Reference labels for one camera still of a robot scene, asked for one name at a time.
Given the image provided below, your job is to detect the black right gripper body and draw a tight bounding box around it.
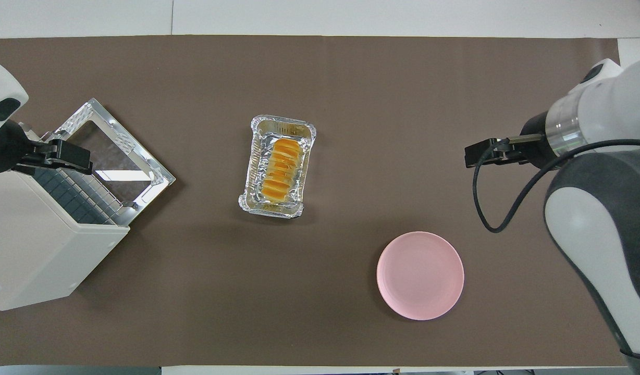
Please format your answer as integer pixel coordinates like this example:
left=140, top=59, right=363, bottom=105
left=508, top=112, right=557, bottom=170

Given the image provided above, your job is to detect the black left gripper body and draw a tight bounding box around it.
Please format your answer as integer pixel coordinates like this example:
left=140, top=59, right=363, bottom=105
left=0, top=120, right=55, bottom=176

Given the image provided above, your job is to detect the aluminium foil baking tray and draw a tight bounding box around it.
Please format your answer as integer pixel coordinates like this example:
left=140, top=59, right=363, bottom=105
left=239, top=115, right=317, bottom=219

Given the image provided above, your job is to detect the sliced yellow bread loaf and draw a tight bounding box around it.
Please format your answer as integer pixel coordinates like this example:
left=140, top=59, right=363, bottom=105
left=261, top=138, right=303, bottom=203

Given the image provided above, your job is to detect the glass oven door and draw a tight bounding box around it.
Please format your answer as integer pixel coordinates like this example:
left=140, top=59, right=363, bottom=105
left=48, top=98, right=176, bottom=226

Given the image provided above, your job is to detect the metal oven rack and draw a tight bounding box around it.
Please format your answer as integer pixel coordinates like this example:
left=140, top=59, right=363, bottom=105
left=32, top=167, right=129, bottom=226

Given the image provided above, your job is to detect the cream toaster oven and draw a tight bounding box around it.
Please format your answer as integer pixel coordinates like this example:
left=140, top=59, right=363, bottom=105
left=0, top=98, right=176, bottom=311

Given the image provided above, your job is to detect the pink round plate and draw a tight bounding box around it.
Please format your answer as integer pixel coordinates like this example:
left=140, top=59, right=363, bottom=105
left=376, top=231, right=465, bottom=321

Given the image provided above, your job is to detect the brown table mat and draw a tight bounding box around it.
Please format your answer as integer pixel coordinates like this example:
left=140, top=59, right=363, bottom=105
left=0, top=35, right=629, bottom=367

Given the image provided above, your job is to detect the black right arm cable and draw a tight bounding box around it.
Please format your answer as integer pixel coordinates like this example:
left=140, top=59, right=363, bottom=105
left=472, top=133, right=640, bottom=233

